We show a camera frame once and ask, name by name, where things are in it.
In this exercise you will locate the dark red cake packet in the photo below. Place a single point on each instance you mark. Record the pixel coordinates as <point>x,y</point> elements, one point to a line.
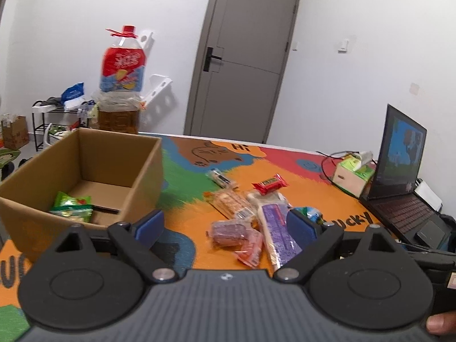
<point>228,233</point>

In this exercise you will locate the green printed rug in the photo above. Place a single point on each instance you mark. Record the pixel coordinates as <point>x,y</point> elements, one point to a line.
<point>7,158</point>

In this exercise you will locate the large bottle with red label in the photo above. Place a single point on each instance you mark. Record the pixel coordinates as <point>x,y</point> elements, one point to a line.
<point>121,78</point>

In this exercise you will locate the white light switch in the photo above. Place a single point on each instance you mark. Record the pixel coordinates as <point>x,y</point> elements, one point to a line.
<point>342,45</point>

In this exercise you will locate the green tissue box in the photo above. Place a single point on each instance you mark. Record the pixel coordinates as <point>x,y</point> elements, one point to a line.
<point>351,178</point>

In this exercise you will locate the red candy packet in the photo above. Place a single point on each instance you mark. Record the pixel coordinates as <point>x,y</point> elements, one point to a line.
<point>270,183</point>

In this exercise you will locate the black laptop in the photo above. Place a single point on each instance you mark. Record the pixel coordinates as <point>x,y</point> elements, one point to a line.
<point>399,156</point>

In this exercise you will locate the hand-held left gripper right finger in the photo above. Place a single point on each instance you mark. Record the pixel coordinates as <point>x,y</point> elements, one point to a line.
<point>301,228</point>

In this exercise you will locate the white perforated bracket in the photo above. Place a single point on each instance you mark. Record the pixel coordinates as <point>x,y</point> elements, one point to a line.
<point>146,39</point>
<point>158,87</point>

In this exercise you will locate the clear packet with black bar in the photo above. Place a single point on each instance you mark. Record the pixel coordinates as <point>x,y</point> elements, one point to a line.
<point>221,179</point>

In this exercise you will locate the white wall socket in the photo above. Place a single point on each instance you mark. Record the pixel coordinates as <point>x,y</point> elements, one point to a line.
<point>414,88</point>

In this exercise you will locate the grey door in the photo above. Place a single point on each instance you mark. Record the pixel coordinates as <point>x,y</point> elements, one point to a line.
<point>242,60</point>

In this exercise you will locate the green snack packet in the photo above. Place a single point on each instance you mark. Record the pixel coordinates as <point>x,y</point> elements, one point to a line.
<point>71,208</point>

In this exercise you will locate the brown cardboard box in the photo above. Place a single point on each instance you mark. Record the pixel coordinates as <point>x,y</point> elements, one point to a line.
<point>107,156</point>

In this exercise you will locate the black metal rack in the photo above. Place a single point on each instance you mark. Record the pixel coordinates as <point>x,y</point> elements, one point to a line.
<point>39,128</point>

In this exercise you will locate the blue-green snack packet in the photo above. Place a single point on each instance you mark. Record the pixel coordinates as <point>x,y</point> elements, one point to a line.
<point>313,215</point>

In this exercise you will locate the purple wafer packet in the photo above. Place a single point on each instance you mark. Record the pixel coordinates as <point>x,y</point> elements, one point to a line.
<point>276,228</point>

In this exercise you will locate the orange cracker packet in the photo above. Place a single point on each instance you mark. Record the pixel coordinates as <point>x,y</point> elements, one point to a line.
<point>231,205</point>

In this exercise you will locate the blue plastic bag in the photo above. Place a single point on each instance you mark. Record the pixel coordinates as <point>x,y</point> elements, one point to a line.
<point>73,94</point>

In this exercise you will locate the person's right hand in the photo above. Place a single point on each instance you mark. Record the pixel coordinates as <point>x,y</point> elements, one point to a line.
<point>443,323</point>

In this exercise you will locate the colourful printed table mat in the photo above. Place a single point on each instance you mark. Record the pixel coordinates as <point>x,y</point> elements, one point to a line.
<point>213,156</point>

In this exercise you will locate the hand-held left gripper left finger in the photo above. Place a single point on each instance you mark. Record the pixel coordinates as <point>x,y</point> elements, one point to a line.
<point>149,226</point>

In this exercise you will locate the pale beige snack packet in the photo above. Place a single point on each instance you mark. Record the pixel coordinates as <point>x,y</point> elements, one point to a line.
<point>258,199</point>

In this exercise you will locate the small cardboard carton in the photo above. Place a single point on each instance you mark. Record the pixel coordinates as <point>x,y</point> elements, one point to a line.
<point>16,133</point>

